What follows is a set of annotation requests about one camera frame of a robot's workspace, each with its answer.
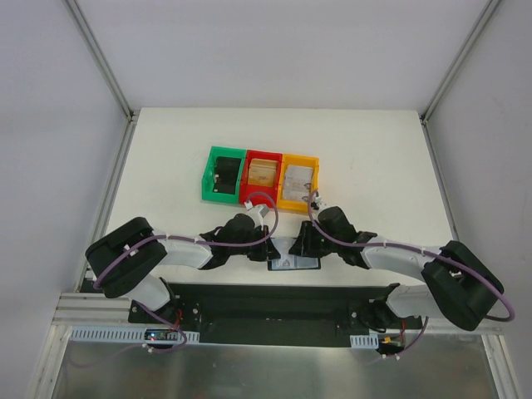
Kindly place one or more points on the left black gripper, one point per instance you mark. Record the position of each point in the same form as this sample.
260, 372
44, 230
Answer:
261, 249

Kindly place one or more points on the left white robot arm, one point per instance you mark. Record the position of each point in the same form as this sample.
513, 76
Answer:
124, 259

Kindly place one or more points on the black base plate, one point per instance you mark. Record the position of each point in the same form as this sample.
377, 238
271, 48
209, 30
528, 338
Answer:
283, 315

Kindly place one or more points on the right aluminium frame post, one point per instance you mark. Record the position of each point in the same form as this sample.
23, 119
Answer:
478, 28

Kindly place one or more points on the right white cable duct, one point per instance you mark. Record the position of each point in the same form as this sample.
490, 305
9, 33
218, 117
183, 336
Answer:
370, 341

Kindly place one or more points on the black card holder wallet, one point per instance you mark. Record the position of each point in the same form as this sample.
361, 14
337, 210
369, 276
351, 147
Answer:
290, 262

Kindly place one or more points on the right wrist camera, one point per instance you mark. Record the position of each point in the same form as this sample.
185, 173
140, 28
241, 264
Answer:
318, 204

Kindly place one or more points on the aluminium frame post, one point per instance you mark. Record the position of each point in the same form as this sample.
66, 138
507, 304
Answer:
98, 56
478, 28

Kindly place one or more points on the silver VIP cards stack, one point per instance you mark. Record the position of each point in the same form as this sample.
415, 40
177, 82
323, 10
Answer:
297, 183

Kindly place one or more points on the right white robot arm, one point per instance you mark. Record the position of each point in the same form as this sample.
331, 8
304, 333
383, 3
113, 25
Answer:
453, 283

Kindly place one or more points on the gold cards stack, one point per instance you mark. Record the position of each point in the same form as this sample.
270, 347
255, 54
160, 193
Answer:
262, 172

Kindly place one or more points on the yellow plastic bin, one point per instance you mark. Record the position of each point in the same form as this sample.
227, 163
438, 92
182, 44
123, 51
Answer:
289, 159

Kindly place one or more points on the red plastic bin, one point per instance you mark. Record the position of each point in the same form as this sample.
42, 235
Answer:
245, 190

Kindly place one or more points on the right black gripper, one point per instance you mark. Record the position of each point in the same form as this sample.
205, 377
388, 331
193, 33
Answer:
306, 242

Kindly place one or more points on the green plastic bin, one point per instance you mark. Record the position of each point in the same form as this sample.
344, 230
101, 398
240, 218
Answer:
207, 182

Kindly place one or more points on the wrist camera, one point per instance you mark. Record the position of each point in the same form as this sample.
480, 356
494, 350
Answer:
257, 213
318, 204

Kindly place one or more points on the left white cable duct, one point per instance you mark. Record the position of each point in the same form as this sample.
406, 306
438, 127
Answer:
158, 336

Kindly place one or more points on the left aluminium frame post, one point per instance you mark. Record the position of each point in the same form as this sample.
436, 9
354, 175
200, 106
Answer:
98, 56

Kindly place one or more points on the white cable duct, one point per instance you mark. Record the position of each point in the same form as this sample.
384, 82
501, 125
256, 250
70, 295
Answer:
158, 336
370, 341

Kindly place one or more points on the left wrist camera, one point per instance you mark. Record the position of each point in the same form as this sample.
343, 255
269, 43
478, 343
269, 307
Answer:
257, 213

